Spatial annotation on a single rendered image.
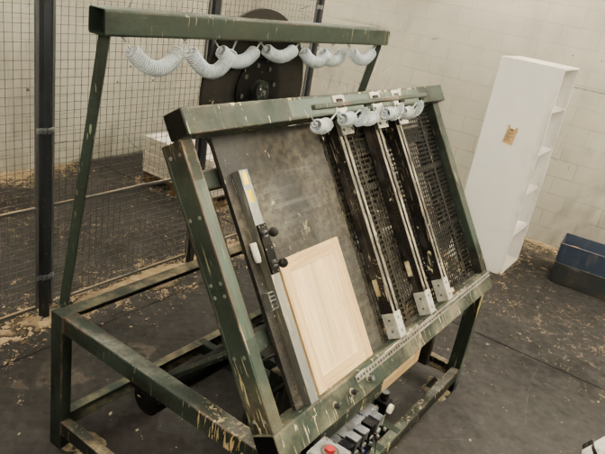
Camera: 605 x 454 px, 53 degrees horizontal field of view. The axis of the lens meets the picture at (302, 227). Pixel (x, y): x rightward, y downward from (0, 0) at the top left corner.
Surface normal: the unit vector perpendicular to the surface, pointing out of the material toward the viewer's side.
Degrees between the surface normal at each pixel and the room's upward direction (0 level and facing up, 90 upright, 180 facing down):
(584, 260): 90
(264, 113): 57
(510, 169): 90
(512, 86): 90
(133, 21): 90
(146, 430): 0
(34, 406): 0
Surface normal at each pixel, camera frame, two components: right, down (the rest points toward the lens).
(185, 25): 0.80, 0.34
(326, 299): 0.76, -0.21
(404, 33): -0.57, 0.22
